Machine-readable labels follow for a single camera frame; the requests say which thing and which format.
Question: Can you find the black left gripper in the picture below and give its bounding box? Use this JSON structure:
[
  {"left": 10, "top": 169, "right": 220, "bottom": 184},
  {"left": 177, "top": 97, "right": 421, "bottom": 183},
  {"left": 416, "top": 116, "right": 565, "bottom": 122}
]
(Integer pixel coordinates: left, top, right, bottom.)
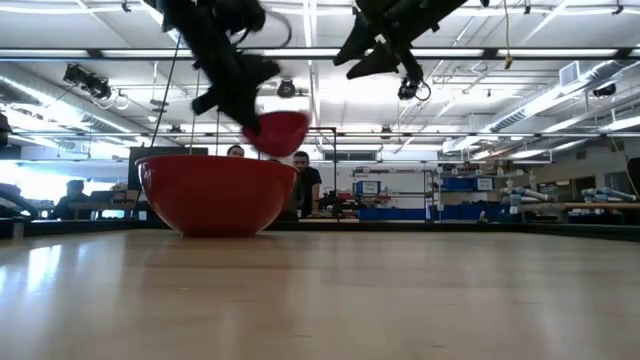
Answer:
[{"left": 173, "top": 18, "right": 282, "bottom": 136}]

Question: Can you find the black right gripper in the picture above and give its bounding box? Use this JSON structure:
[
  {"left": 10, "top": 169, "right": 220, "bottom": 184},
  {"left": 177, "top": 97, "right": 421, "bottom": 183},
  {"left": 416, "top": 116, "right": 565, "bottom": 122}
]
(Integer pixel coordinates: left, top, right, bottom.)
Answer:
[{"left": 333, "top": 0, "right": 442, "bottom": 82}]

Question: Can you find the small red plastic bowl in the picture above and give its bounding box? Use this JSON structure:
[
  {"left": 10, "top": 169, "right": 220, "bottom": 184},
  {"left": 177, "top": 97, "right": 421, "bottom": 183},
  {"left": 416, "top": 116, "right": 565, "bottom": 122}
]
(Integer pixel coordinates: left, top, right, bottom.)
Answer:
[{"left": 241, "top": 110, "right": 312, "bottom": 158}]

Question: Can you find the large red plastic bowl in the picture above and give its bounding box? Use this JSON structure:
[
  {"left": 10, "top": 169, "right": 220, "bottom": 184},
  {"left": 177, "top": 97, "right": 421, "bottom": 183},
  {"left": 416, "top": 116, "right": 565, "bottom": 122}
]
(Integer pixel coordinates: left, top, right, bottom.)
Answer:
[{"left": 135, "top": 154, "right": 299, "bottom": 238}]

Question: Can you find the metal storage shelf rack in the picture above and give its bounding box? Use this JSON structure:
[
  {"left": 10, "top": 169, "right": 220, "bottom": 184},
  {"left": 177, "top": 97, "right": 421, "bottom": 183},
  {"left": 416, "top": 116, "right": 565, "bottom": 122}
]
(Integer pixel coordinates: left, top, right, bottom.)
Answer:
[{"left": 351, "top": 166, "right": 437, "bottom": 222}]

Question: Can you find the blue box with white label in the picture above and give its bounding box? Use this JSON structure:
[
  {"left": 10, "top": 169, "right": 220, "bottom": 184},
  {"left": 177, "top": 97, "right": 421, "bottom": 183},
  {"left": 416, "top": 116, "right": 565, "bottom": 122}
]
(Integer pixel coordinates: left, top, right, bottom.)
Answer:
[{"left": 353, "top": 179, "right": 383, "bottom": 197}]

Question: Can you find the black machine on bench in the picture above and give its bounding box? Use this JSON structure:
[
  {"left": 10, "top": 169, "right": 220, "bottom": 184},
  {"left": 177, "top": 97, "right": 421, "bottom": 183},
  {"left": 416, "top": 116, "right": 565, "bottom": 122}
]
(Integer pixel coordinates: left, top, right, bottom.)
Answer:
[{"left": 318, "top": 188, "right": 362, "bottom": 219}]

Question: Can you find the row of blue bins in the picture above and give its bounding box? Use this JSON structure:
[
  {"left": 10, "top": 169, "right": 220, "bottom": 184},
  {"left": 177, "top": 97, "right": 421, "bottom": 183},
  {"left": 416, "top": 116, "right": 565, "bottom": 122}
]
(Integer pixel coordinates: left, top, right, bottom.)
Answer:
[{"left": 356, "top": 206, "right": 432, "bottom": 222}]

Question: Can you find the blue storage bin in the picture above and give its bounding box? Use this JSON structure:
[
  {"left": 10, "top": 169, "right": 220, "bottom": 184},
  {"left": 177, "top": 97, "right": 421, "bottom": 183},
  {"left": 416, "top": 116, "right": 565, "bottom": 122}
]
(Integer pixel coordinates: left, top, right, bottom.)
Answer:
[{"left": 438, "top": 176, "right": 497, "bottom": 193}]

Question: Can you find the white ceiling air vent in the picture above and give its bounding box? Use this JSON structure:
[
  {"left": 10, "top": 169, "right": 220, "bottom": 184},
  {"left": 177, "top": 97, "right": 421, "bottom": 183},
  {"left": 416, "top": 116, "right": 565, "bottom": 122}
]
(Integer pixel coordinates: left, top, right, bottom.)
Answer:
[{"left": 558, "top": 60, "right": 582, "bottom": 89}]

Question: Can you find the wooden workbench top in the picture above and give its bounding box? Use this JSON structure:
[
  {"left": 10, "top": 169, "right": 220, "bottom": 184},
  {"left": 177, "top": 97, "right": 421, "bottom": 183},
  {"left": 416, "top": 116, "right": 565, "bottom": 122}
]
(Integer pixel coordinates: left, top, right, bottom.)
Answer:
[{"left": 547, "top": 201, "right": 640, "bottom": 212}]

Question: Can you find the dark chair back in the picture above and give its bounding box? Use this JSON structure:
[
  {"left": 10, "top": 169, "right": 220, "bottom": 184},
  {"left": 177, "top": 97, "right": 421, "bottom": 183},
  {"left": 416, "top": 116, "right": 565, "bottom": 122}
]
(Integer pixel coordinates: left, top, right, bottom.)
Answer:
[{"left": 626, "top": 156, "right": 640, "bottom": 197}]

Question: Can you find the round black ceiling camera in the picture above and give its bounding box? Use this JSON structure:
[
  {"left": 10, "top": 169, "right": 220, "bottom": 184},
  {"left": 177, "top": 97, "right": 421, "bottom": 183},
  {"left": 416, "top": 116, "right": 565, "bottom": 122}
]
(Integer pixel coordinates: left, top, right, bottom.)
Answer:
[{"left": 276, "top": 77, "right": 298, "bottom": 100}]

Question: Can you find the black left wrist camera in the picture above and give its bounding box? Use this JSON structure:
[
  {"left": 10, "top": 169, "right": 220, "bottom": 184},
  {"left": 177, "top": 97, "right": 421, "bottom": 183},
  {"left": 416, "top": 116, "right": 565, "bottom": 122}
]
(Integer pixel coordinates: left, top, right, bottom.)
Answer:
[{"left": 190, "top": 88, "right": 222, "bottom": 116}]

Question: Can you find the black overhead camera with cable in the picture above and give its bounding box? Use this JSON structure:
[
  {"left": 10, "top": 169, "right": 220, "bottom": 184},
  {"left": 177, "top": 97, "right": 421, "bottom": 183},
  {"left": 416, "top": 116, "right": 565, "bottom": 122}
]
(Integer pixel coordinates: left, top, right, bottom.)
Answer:
[{"left": 397, "top": 76, "right": 433, "bottom": 103}]

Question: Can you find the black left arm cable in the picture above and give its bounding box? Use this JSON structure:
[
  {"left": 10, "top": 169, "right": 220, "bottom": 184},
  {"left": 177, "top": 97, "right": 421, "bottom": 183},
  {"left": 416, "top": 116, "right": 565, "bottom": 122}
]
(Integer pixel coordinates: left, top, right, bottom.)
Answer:
[{"left": 238, "top": 8, "right": 294, "bottom": 50}]

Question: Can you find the thin dark hanging cable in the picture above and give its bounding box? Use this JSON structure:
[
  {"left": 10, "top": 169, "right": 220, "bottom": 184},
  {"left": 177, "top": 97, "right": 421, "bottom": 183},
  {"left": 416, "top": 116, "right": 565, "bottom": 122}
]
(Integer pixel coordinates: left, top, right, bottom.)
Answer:
[{"left": 149, "top": 33, "right": 182, "bottom": 149}]

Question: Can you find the yellow hanging cable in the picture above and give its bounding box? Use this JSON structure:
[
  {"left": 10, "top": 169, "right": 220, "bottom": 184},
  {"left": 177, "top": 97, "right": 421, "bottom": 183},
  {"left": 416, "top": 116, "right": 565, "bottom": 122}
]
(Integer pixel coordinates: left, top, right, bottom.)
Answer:
[{"left": 501, "top": 0, "right": 514, "bottom": 71}]

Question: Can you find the black overhead camera on mount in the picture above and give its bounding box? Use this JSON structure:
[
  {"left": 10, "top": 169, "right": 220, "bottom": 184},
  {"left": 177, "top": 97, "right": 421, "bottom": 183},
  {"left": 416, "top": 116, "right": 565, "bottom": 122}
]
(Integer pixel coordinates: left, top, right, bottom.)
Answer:
[{"left": 62, "top": 63, "right": 113, "bottom": 101}]

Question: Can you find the black overhead frame bar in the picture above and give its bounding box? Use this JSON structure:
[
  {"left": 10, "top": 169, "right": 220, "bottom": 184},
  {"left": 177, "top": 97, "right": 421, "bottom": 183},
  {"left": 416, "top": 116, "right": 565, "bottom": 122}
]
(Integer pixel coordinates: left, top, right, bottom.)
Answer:
[{"left": 0, "top": 46, "right": 640, "bottom": 61}]

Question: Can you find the black table edge rail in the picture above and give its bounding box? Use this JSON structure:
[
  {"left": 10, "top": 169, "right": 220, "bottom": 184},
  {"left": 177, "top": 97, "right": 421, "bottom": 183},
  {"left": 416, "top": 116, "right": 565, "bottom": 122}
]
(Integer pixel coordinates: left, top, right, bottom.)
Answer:
[{"left": 0, "top": 218, "right": 640, "bottom": 242}]

